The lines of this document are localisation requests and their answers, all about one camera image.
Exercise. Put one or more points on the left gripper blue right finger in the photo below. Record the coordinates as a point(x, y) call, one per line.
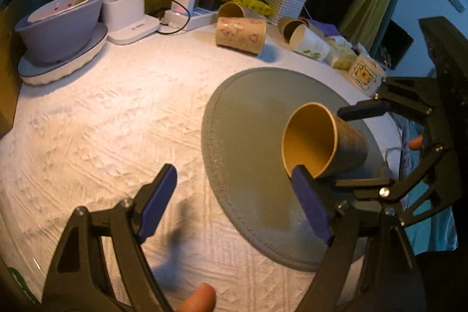
point(314, 200)

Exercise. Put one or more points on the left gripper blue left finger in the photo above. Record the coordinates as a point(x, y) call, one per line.
point(152, 200)

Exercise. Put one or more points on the plain brown paper cup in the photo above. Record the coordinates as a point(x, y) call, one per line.
point(322, 142)

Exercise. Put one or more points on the white green paper cup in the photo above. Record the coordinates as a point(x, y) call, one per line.
point(305, 42)

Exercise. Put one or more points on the brown paper cup right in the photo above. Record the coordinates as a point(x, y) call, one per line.
point(287, 25)

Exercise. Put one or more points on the patterned paper cup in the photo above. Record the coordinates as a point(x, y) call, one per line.
point(242, 34)

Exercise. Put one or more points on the brown paper cup behind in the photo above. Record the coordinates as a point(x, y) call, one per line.
point(232, 9)

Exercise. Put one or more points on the person's thumb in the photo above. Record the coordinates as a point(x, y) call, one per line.
point(203, 300)

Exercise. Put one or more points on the round grey placemat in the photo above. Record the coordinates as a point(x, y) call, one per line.
point(257, 127)

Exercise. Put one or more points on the white knitted tablecloth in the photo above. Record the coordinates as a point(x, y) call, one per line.
point(96, 136)

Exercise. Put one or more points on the white bear mug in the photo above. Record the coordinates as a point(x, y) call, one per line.
point(366, 75)

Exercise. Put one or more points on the yellow tissue pack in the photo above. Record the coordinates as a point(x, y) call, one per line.
point(341, 55)

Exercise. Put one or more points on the black monitor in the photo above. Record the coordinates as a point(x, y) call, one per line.
point(393, 46)

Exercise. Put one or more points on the purple folder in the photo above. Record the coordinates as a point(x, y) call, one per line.
point(323, 30)

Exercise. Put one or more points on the white power strip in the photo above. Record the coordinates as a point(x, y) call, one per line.
point(173, 22)

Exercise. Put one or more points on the white ribbed plate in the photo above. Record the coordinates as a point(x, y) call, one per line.
point(32, 73)

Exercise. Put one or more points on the purple bowl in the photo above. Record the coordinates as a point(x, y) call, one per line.
point(61, 36)

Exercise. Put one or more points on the white plastic basket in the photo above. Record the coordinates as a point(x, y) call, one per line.
point(285, 8)

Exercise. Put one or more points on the yellow banana toy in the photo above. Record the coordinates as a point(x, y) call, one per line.
point(258, 6)

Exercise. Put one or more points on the small inner bowl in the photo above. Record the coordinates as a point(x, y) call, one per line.
point(53, 8)

